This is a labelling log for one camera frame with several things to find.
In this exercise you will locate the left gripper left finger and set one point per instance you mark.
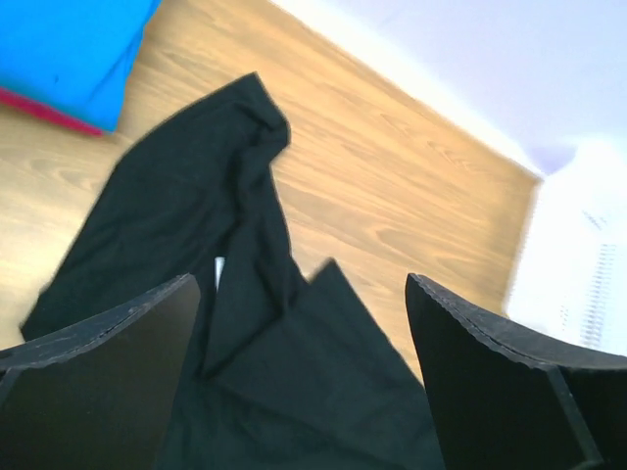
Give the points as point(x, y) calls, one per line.
point(98, 394)

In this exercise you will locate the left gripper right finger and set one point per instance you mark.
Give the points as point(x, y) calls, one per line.
point(503, 396)

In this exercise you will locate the black t shirt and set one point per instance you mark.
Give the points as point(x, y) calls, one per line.
point(282, 371)

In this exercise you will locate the white plastic basket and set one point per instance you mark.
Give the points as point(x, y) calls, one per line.
point(570, 277)

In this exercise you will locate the red folded t shirt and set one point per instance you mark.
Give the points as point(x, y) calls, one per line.
point(44, 112)

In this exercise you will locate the blue folded t shirt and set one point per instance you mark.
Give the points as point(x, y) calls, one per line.
point(73, 56)

